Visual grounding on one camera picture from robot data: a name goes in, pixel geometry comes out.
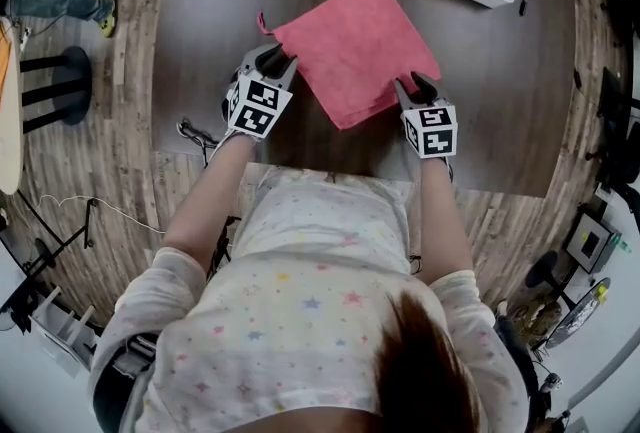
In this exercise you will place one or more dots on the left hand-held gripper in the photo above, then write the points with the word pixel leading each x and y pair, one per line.
pixel 260 106

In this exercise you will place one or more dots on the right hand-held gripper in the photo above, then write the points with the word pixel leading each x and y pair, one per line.
pixel 432 133

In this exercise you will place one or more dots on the pink cloth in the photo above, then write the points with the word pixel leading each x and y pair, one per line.
pixel 355 46

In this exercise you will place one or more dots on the person's right forearm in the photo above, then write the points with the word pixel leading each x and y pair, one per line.
pixel 442 216

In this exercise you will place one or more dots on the person's left forearm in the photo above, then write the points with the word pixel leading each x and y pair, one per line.
pixel 210 201

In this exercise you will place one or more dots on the black office chair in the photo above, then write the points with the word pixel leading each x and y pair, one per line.
pixel 615 121

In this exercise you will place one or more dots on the black round stand base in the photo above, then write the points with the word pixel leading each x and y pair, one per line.
pixel 540 271

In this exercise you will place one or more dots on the grey box with black screen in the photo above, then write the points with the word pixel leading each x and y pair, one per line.
pixel 592 243

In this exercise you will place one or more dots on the black floor stand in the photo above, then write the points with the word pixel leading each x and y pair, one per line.
pixel 89 221

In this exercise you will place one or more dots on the person's star print shirt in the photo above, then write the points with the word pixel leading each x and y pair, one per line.
pixel 280 311

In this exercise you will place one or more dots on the camouflage bag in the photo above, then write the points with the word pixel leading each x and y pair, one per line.
pixel 530 321

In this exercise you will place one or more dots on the pale table with black base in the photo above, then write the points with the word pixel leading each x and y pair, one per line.
pixel 10 121

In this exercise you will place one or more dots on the orange cloth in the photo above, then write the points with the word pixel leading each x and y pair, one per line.
pixel 4 66

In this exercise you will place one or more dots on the skateboard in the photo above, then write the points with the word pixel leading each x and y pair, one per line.
pixel 580 316

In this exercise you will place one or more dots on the white wooden rack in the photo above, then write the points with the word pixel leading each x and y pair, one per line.
pixel 60 336

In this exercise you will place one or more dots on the black waist pack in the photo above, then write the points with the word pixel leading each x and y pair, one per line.
pixel 110 391

